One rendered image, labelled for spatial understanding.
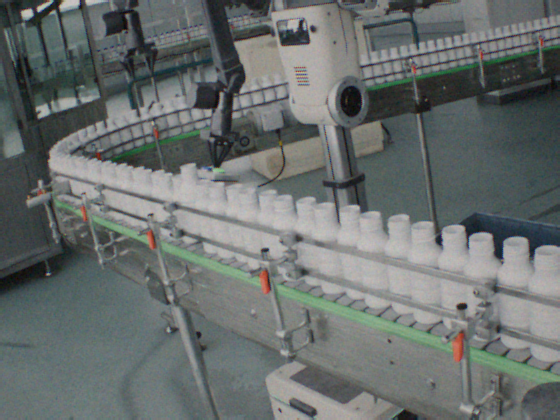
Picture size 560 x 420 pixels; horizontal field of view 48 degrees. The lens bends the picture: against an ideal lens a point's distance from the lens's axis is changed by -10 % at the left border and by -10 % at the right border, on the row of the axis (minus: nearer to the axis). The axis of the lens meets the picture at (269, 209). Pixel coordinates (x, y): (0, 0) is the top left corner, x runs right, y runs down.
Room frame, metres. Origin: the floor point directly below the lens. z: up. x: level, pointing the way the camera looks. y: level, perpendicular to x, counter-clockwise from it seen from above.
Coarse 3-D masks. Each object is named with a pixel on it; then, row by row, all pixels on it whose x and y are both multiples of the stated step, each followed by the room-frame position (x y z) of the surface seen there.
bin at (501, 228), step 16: (464, 224) 1.49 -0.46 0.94; (480, 224) 1.51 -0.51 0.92; (496, 224) 1.46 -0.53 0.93; (512, 224) 1.42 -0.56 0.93; (528, 224) 1.38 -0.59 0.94; (544, 224) 1.35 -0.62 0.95; (496, 240) 1.47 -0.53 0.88; (528, 240) 1.39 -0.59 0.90; (544, 240) 1.35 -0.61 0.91; (496, 256) 1.47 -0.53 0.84
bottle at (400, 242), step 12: (396, 216) 1.04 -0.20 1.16; (408, 216) 1.02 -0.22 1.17; (396, 228) 1.01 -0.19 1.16; (408, 228) 1.01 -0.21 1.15; (396, 240) 1.01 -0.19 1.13; (408, 240) 1.01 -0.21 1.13; (396, 252) 1.00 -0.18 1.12; (396, 276) 1.00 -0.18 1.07; (408, 276) 0.99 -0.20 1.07; (396, 288) 1.00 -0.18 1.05; (408, 288) 1.00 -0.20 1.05; (408, 312) 1.00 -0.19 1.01
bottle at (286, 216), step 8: (280, 200) 1.28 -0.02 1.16; (288, 200) 1.25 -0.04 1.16; (280, 208) 1.25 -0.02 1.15; (288, 208) 1.25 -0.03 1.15; (280, 216) 1.25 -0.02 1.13; (288, 216) 1.24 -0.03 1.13; (296, 216) 1.25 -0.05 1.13; (272, 224) 1.26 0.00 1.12; (280, 224) 1.24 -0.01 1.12; (288, 224) 1.23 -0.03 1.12; (280, 248) 1.24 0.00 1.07; (296, 248) 1.23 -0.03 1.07; (280, 256) 1.25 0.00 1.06; (288, 280) 1.24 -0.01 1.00
